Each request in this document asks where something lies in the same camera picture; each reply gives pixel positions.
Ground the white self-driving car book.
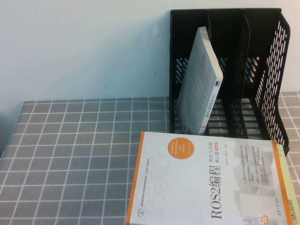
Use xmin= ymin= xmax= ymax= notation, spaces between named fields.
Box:
xmin=176 ymin=26 xmax=224 ymax=136

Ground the black plastic book stand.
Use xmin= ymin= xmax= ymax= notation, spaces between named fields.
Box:
xmin=169 ymin=8 xmax=292 ymax=155

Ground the yellow-green book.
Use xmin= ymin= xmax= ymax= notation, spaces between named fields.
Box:
xmin=276 ymin=142 xmax=300 ymax=225

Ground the grey checked tablecloth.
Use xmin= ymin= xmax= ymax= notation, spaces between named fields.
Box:
xmin=0 ymin=90 xmax=300 ymax=225

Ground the white orange ROS2 book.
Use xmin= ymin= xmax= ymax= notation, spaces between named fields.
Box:
xmin=126 ymin=131 xmax=293 ymax=225

